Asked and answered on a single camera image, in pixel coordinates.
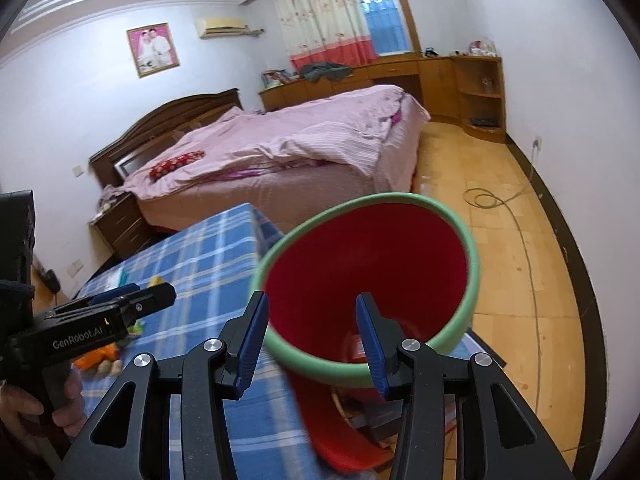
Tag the clutter on corner shelf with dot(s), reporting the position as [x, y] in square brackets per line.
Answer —
[482, 48]

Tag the grey clothes pile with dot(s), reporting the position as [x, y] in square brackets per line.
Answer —
[325, 71]

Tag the mauve bed mattress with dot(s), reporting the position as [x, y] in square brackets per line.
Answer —
[280, 190]

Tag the black device on shelf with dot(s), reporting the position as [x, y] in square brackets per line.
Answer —
[483, 121]

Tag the books on desk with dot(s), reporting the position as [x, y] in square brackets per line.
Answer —
[274, 78]

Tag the white light switch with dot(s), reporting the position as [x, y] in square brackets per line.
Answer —
[76, 170]

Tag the red bucket with green rim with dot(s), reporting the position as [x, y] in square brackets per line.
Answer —
[400, 260]

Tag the pink quilt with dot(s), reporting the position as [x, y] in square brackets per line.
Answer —
[280, 135]

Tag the floral curtain with red hem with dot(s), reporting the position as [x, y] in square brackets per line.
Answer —
[320, 15]

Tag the red floral pillow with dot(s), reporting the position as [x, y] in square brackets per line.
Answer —
[175, 164]

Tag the small glass ornament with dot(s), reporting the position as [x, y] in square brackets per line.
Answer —
[485, 82]

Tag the blue plaid tablecloth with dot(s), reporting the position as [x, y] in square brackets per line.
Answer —
[200, 260]

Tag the framed wall photo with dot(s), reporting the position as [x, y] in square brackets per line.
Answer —
[152, 50]

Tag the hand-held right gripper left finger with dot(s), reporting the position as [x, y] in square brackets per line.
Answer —
[250, 345]

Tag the green wrapper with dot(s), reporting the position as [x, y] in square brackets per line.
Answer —
[135, 328]

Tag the wooden desk cabinet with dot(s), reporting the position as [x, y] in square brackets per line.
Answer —
[350, 80]

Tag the window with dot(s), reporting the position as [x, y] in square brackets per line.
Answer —
[382, 10]

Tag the low white wall outlet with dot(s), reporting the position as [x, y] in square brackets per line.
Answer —
[75, 267]

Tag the wooden nightstand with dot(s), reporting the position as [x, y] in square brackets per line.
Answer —
[122, 222]

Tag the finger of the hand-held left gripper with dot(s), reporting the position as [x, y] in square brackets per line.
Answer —
[152, 300]
[117, 292]

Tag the wooden corner shelf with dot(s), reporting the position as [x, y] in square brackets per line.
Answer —
[480, 95]

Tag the white wall socket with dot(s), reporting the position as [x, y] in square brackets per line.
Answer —
[537, 141]

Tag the wooden headboard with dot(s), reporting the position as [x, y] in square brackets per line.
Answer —
[150, 125]

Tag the person's left hand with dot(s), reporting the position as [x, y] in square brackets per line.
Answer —
[27, 402]

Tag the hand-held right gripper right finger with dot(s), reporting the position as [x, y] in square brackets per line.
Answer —
[372, 355]

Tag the orange cloth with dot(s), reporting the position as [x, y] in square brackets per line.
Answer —
[92, 356]

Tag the wall air conditioner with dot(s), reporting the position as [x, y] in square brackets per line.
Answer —
[220, 26]

